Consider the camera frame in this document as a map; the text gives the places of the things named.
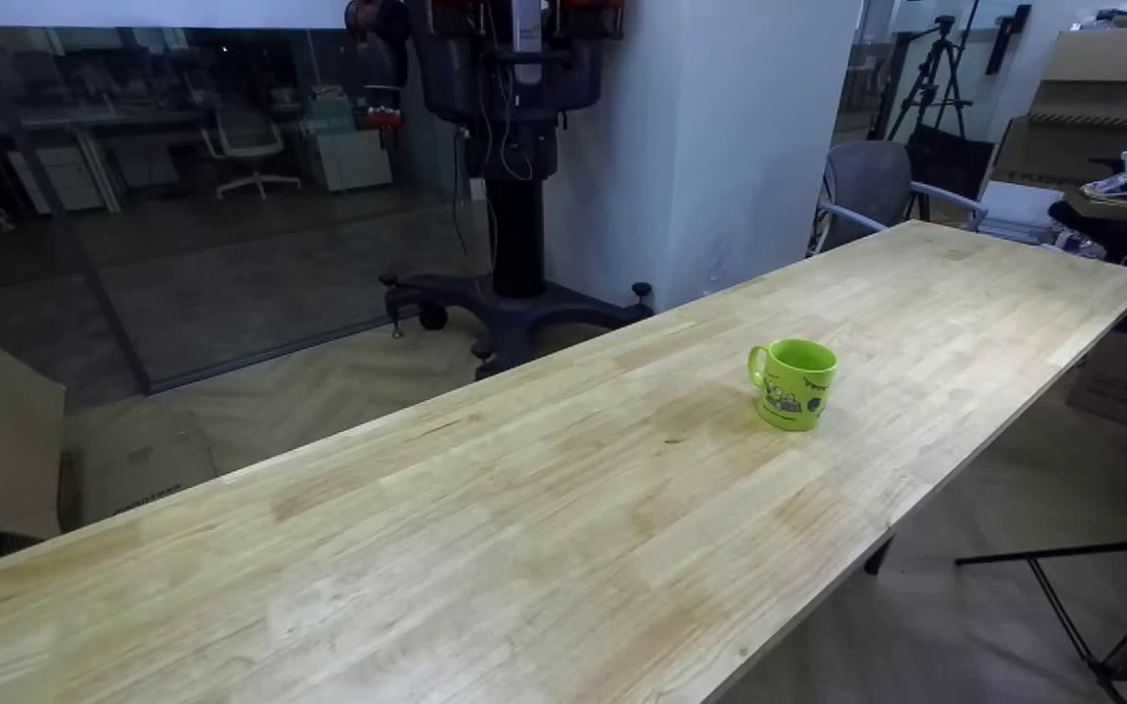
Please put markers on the black tripod stand right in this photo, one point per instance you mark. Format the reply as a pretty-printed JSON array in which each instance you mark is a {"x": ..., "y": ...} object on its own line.
[{"x": 1087, "y": 590}]

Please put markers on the green plastic mug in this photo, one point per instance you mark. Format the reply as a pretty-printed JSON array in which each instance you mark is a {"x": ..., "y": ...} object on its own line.
[{"x": 791, "y": 382}]

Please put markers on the grey office chair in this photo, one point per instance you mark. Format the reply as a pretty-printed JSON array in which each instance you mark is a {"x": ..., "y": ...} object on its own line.
[{"x": 869, "y": 185}]

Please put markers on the cardboard boxes stack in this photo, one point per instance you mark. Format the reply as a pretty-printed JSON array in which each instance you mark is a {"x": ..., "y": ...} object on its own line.
[{"x": 1079, "y": 115}]

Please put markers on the red black robot on pedestal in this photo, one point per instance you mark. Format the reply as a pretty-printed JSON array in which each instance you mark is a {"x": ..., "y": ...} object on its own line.
[{"x": 508, "y": 73}]

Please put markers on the white office chair behind glass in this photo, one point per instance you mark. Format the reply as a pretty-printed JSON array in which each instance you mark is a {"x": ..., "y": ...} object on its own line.
[{"x": 249, "y": 142}]

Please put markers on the black camera tripod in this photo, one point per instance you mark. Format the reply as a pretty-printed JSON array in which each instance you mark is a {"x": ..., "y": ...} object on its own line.
[{"x": 939, "y": 88}]

